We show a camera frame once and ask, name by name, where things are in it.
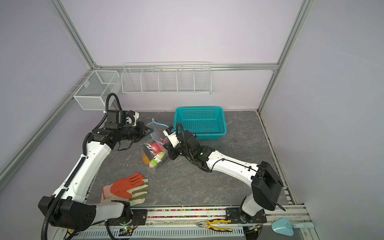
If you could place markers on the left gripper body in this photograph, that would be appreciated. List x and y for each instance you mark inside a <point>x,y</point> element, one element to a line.
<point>136,133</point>

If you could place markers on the white slotted cable duct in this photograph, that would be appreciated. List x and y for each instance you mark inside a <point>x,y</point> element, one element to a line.
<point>176,233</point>

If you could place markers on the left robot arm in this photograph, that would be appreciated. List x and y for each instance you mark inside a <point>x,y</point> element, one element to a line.
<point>67,208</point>

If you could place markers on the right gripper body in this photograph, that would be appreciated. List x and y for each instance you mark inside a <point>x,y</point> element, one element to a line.
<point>176,152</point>

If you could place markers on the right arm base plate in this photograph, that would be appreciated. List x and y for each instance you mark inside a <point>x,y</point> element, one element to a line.
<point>237,216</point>

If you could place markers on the light blue scoop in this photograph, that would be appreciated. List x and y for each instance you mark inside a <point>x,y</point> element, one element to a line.
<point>283,226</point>

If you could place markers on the teal plastic basket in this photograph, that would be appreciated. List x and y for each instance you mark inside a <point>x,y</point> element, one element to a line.
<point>207,123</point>

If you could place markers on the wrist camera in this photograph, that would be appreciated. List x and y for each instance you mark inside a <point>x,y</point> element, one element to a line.
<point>170,133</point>
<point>132,118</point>

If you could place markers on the red white work glove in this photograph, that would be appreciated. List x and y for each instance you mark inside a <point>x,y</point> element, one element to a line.
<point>132,189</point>

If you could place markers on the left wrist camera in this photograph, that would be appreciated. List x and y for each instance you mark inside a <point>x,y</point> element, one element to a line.
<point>132,118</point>

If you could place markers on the pink red round fruit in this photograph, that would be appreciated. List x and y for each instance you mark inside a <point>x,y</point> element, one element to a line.
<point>156,148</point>

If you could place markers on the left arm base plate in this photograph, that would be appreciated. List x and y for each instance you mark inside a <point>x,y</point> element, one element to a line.
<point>136,217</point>

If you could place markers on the yellow orange mango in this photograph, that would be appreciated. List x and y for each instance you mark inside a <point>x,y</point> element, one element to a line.
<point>145,159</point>

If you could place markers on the white mesh box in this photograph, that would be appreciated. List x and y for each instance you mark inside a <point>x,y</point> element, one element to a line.
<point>92,94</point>

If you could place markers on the clear zip top bag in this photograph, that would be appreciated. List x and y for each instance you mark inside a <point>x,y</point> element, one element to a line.
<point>158,136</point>

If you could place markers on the white radish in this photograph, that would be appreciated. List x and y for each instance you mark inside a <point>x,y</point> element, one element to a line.
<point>157,160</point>

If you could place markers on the yellow handled pliers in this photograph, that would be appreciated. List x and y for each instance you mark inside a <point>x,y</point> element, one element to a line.
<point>213,225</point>

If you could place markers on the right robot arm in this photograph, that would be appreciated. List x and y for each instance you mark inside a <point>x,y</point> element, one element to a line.
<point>264,181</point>

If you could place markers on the white wire shelf basket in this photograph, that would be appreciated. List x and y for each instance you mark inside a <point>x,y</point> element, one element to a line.
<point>167,78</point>

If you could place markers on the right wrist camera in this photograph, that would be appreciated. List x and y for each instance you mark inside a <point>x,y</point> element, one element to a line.
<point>170,133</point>

